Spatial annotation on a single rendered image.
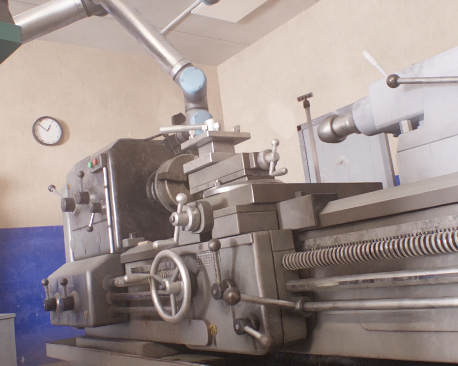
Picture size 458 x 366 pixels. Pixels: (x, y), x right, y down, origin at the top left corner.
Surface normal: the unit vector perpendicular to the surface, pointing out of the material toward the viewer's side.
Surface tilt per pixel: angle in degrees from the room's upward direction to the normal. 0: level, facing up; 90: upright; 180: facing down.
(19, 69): 90
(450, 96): 70
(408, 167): 90
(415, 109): 94
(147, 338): 90
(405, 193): 36
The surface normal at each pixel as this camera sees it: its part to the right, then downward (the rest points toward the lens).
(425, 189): -0.57, -0.79
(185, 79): 0.07, -0.11
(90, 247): -0.79, 0.00
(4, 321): 0.67, -0.22
